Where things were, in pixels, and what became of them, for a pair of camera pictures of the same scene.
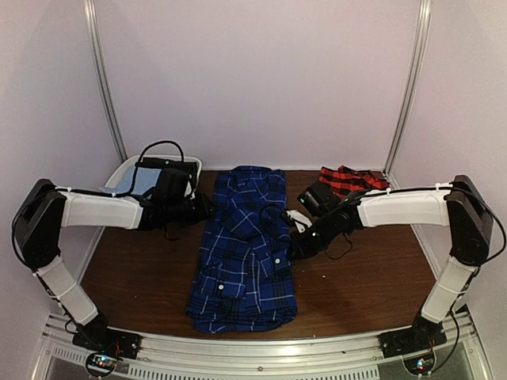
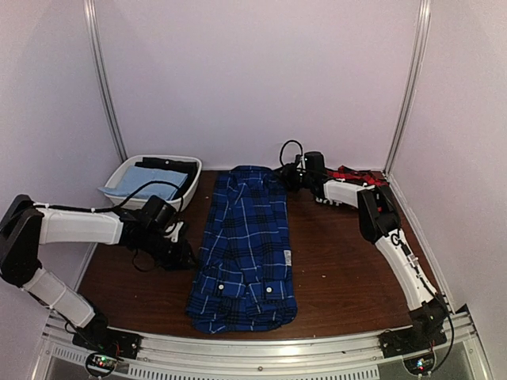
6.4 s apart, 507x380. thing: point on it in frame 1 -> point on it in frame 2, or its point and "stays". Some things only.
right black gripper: [303, 251] -> [287, 175]
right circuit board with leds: [420, 365] stays
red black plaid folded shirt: [341, 180] stays
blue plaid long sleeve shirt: [243, 279] stays
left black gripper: [204, 210] -> [179, 261]
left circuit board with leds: [101, 364] stays
